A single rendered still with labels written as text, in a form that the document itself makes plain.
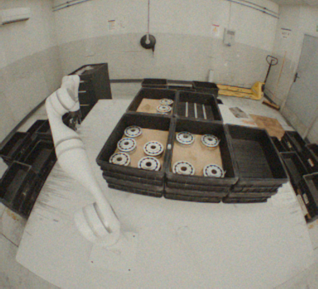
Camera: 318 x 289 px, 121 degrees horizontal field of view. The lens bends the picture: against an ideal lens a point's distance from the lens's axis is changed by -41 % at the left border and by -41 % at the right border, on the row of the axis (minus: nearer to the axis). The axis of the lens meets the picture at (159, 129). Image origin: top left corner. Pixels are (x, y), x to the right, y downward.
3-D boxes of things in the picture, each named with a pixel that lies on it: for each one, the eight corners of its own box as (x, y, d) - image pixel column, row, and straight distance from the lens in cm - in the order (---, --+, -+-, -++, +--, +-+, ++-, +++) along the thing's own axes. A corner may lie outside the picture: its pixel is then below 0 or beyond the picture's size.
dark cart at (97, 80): (103, 129, 241) (91, 73, 202) (79, 127, 262) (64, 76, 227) (113, 109, 287) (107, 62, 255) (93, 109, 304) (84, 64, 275)
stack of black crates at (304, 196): (304, 226, 199) (334, 205, 174) (286, 234, 177) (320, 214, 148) (293, 196, 204) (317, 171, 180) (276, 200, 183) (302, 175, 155)
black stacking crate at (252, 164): (277, 194, 89) (289, 181, 82) (228, 194, 73) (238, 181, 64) (258, 142, 110) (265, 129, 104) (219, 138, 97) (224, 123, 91)
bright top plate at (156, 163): (158, 175, 66) (158, 175, 65) (135, 172, 67) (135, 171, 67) (161, 158, 72) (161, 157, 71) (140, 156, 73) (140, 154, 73)
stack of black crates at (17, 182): (41, 227, 164) (9, 206, 133) (23, 217, 185) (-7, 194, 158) (55, 193, 171) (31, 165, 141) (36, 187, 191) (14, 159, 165)
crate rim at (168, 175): (236, 183, 65) (239, 180, 64) (164, 178, 59) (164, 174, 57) (223, 125, 92) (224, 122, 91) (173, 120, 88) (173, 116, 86)
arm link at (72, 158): (81, 134, 44) (51, 146, 45) (124, 228, 37) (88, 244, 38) (86, 148, 52) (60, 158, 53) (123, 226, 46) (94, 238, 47)
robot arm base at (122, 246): (125, 257, 67) (115, 250, 50) (104, 250, 69) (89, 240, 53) (131, 237, 68) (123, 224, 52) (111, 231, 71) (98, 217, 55)
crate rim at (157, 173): (164, 178, 59) (164, 174, 57) (95, 165, 67) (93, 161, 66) (173, 120, 88) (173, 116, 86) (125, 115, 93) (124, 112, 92)
